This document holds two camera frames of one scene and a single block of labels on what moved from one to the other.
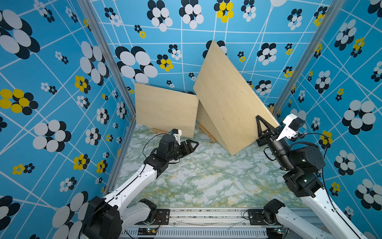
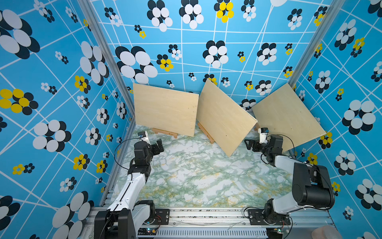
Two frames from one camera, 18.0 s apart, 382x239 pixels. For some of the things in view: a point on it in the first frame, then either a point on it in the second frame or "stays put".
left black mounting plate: (162, 217) stays put
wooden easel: (203, 129) stays put
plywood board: (165, 110) stays put
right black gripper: (270, 136) → (256, 144)
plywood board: (231, 104) → (283, 113)
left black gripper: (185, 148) → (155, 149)
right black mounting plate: (256, 217) stays put
